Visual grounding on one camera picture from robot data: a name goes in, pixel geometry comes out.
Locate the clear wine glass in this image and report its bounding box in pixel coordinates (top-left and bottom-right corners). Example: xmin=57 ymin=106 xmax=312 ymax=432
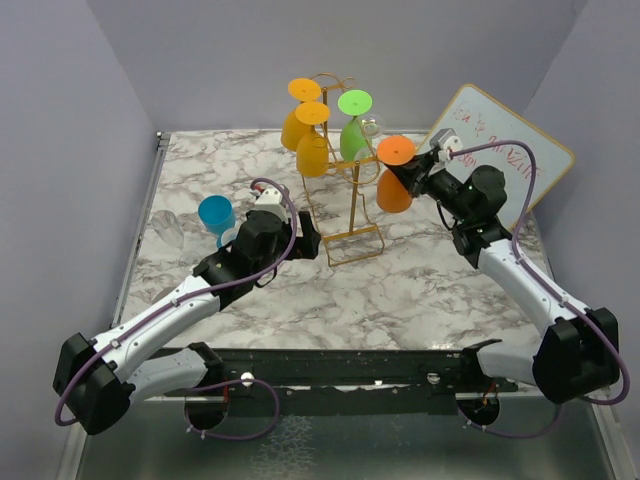
xmin=151 ymin=210 xmax=200 ymax=268
xmin=353 ymin=114 xmax=386 ymax=161

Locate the green plastic wine glass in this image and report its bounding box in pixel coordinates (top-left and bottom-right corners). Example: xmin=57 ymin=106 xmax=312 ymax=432
xmin=337 ymin=89 xmax=373 ymax=161

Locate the yellow plastic wine glass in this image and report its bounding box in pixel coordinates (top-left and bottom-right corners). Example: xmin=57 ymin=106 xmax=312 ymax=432
xmin=279 ymin=77 xmax=324 ymax=152

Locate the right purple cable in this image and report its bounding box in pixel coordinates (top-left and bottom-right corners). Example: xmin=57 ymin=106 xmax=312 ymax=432
xmin=449 ymin=139 xmax=631 ymax=439

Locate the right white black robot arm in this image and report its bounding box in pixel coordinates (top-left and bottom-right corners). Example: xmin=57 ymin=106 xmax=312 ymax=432
xmin=388 ymin=148 xmax=630 ymax=404

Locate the blue plastic wine glass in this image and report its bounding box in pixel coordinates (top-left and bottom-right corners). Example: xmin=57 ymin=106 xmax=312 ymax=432
xmin=198 ymin=195 xmax=236 ymax=247

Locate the small whiteboard yellow frame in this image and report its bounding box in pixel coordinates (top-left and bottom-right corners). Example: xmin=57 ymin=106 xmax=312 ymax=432
xmin=417 ymin=84 xmax=575 ymax=229

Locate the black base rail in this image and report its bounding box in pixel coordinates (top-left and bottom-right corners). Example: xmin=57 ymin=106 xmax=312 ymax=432
xmin=164 ymin=344 xmax=516 ymax=416

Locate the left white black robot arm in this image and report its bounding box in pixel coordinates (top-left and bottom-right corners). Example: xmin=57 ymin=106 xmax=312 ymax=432
xmin=53 ymin=209 xmax=321 ymax=435

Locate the clear fallen wine glass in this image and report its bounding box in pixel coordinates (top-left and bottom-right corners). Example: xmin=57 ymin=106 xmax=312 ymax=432
xmin=151 ymin=210 xmax=200 ymax=268

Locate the gold wire glass rack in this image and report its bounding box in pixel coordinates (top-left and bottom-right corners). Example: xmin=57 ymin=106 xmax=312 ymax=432
xmin=288 ymin=72 xmax=385 ymax=267

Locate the orange plastic wine glass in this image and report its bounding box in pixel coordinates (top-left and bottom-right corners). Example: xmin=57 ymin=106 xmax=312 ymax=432
xmin=376 ymin=135 xmax=416 ymax=214

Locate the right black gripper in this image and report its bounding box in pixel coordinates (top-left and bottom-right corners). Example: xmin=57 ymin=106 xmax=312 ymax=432
xmin=388 ymin=149 xmax=473 ymax=223

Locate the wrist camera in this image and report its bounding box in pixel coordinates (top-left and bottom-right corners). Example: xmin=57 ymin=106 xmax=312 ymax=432
xmin=428 ymin=128 xmax=463 ymax=165
xmin=246 ymin=185 xmax=289 ymax=223

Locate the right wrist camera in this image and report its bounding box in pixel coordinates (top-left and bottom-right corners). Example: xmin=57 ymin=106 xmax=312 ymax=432
xmin=428 ymin=128 xmax=463 ymax=165

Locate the clear glass blue tint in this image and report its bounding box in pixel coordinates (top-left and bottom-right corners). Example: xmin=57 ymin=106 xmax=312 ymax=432
xmin=218 ymin=227 xmax=239 ymax=248

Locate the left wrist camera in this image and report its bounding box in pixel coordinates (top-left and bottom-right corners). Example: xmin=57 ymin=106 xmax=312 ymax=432
xmin=246 ymin=185 xmax=289 ymax=223

